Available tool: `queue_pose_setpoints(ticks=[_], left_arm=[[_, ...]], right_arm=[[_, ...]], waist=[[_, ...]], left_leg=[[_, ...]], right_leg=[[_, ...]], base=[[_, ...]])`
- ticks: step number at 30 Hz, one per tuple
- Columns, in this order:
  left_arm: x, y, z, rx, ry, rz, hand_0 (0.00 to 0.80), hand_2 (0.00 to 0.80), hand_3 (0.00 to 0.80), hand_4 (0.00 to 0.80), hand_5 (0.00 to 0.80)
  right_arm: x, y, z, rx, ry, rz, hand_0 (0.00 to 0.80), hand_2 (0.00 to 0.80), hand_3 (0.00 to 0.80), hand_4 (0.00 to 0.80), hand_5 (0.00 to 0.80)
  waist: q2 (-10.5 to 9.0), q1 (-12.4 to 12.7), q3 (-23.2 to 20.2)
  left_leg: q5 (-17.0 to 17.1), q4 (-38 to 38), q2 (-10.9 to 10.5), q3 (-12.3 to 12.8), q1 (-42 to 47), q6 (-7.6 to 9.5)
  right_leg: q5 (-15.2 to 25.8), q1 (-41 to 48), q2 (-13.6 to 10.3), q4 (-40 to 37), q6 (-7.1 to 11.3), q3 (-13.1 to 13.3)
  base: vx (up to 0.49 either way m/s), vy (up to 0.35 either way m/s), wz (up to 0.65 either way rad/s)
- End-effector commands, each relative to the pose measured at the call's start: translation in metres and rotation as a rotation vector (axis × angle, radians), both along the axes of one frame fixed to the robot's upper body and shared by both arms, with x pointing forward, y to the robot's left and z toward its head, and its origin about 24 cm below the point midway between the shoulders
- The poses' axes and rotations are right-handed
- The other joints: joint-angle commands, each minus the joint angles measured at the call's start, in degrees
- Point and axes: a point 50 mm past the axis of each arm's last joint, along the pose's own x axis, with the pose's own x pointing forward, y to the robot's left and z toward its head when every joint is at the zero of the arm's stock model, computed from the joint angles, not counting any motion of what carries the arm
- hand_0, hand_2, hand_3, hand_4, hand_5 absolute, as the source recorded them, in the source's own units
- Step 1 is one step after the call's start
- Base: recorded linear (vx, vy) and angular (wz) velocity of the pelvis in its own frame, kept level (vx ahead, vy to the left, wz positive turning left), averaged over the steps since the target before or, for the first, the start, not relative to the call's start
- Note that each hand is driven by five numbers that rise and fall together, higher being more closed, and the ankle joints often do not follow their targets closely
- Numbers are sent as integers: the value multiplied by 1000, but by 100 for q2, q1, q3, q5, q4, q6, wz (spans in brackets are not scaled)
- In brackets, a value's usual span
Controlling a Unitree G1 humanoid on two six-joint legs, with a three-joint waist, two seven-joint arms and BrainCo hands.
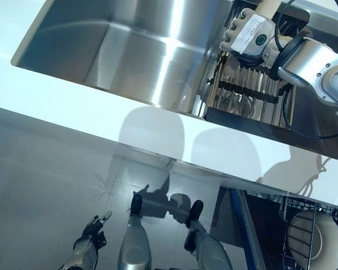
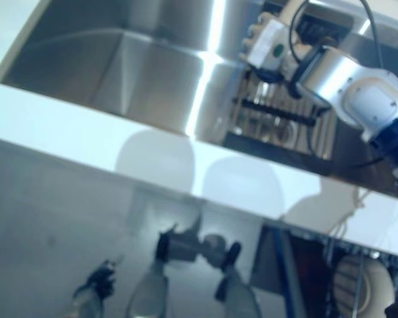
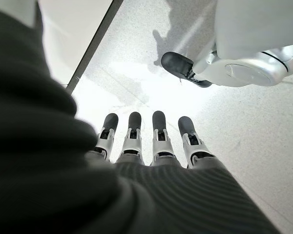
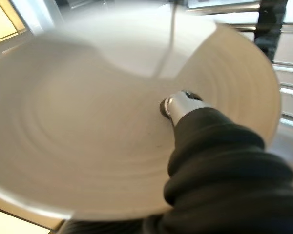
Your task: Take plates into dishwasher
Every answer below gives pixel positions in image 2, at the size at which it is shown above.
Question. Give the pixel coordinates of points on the stainless steel kitchen sink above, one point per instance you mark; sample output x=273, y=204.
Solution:
x=119, y=66

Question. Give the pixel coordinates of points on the beige dinner plate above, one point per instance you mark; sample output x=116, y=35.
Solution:
x=381, y=285

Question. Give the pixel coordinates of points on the white cabinet door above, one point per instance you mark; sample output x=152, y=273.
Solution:
x=53, y=215
x=225, y=212

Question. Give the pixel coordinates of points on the black dish drying rack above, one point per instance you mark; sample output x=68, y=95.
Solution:
x=275, y=111

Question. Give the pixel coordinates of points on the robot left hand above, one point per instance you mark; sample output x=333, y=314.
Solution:
x=101, y=280

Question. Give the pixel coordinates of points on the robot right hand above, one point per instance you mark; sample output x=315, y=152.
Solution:
x=268, y=43

